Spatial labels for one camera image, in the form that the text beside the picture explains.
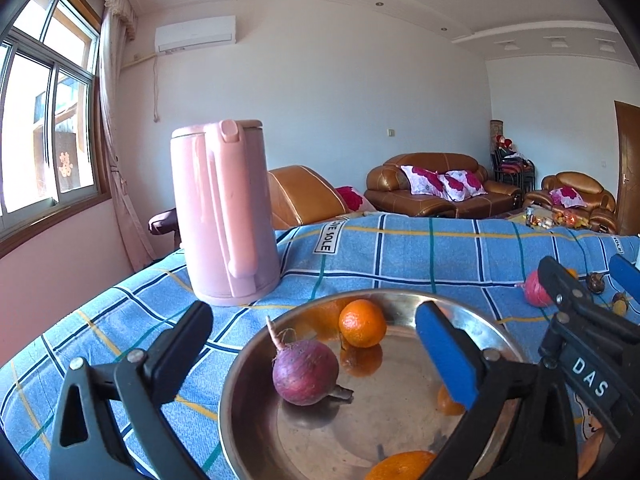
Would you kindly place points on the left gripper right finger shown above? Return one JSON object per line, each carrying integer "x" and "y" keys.
{"x": 541, "y": 443}

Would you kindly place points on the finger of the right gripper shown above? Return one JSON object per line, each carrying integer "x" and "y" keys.
{"x": 626, "y": 274}
{"x": 572, "y": 298}

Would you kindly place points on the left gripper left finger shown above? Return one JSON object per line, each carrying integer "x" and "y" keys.
{"x": 87, "y": 443}

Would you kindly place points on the red pomegranate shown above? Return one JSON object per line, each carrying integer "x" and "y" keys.
{"x": 534, "y": 293}

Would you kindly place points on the mandarin orange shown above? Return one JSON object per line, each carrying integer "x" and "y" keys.
{"x": 447, "y": 405}
{"x": 362, "y": 323}

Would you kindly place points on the purple red onion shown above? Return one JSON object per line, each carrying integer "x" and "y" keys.
{"x": 305, "y": 372}

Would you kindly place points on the small yellow-green fruit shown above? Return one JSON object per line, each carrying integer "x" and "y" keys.
{"x": 620, "y": 307}

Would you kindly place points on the brown leather armchair far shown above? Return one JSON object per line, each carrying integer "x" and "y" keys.
{"x": 601, "y": 204}

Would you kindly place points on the brown leather armchair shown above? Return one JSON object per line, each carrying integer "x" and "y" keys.
{"x": 601, "y": 204}
{"x": 299, "y": 196}

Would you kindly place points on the blue plaid tablecloth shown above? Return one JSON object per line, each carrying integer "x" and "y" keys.
{"x": 482, "y": 263}

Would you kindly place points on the cluttered coffee table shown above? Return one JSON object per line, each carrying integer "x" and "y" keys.
{"x": 540, "y": 217}

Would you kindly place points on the floral pillow on armchair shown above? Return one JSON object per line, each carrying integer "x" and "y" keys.
{"x": 566, "y": 197}

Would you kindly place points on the steel round bowl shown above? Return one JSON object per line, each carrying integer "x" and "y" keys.
{"x": 394, "y": 408}

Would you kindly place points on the stacked chairs with clothes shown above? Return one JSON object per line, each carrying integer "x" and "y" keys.
{"x": 511, "y": 167}

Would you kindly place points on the floral pillow right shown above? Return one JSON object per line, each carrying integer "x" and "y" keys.
{"x": 460, "y": 185}

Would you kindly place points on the brown wooden door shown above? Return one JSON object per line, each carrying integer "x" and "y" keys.
{"x": 628, "y": 192}

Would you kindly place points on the dark stool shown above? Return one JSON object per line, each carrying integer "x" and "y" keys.
{"x": 166, "y": 222}

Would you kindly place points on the tall patterned vase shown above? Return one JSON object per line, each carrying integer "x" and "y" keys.
{"x": 495, "y": 134}

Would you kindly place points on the floral pillow left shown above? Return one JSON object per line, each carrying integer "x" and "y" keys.
{"x": 424, "y": 182}

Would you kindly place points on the pink electric kettle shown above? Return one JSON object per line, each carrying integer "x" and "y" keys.
{"x": 224, "y": 212}

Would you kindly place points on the brown leather three-seat sofa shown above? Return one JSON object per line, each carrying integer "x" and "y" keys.
{"x": 388, "y": 189}

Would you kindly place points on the red floral cushion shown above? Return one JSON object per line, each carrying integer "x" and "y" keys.
{"x": 354, "y": 200}

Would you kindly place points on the brown leather armchair near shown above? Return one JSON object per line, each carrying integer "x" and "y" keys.
{"x": 299, "y": 196}

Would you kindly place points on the pink curtain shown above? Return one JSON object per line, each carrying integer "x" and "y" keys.
{"x": 119, "y": 26}

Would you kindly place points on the window with wooden frame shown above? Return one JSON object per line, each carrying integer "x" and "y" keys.
{"x": 51, "y": 155}

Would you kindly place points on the white wall air conditioner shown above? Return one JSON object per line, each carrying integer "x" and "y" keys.
{"x": 202, "y": 33}

